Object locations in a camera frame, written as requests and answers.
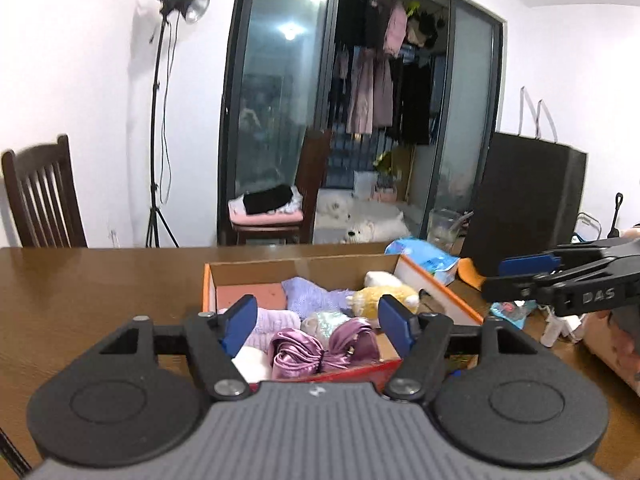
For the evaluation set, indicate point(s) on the clear plastic measuring cup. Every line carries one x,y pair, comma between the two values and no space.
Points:
442,230

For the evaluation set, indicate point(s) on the pink seat cushion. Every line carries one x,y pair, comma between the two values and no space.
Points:
265,220

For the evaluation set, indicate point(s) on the red orange cardboard box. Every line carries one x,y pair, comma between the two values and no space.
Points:
440,295

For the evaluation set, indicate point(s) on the teal snack packet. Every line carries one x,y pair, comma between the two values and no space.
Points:
507,312

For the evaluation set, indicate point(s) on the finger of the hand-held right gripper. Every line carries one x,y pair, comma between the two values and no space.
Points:
510,290
527,265

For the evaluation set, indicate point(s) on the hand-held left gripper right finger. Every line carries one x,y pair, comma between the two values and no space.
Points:
397,325

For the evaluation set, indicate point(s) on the black paper bag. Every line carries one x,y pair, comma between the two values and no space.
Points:
525,200

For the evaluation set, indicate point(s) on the purple knitted cloth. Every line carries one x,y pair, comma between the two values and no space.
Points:
315,297

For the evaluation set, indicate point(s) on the white fluffy dog plush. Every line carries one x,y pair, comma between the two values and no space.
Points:
375,222

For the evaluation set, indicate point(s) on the black sliding door frame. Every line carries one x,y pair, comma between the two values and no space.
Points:
230,110

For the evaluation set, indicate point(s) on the white spray bottle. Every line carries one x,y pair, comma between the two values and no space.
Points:
551,332

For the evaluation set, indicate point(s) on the white round powder puff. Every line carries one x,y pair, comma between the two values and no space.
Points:
252,365

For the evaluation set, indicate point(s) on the person's right hand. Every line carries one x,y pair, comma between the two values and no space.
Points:
627,362

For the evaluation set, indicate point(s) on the blue wet wipes pack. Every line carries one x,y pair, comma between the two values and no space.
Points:
420,255

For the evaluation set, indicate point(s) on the wooden chair with cushion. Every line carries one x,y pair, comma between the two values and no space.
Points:
312,160

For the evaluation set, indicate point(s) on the orange flat item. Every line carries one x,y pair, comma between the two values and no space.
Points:
470,272

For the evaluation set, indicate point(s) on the lavender fluffy headband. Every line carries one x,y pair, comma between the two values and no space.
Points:
272,327

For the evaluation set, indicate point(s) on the white charger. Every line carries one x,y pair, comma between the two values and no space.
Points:
572,327

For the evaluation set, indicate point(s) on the black long hanging garment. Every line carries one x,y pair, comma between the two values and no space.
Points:
415,105

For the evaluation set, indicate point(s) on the black folded cloth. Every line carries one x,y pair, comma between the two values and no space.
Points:
267,200

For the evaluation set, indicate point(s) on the green potted plant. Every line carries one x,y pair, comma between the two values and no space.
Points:
385,162

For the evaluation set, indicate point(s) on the pink flat pad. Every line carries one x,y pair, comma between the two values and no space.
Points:
255,296

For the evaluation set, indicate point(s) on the black light stand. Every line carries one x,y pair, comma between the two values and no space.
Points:
159,110

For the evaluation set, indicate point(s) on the dark wooden chair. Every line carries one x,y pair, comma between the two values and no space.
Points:
45,195

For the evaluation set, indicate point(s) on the purple satin scrunchie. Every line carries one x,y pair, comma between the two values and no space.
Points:
295,355
352,340

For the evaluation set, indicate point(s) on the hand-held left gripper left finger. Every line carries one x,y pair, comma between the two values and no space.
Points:
237,325

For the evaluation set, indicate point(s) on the white plastic container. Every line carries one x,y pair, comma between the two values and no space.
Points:
365,182

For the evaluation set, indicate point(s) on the yellow plush toy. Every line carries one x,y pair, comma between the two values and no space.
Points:
370,302

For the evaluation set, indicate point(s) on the pink hanging garment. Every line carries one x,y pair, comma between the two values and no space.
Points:
395,27

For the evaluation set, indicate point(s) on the white plush toy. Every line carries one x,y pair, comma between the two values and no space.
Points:
382,280

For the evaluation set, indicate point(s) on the mauve long hanging garment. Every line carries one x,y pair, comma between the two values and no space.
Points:
367,95

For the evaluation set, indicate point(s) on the black studio light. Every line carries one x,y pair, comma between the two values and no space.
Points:
182,0

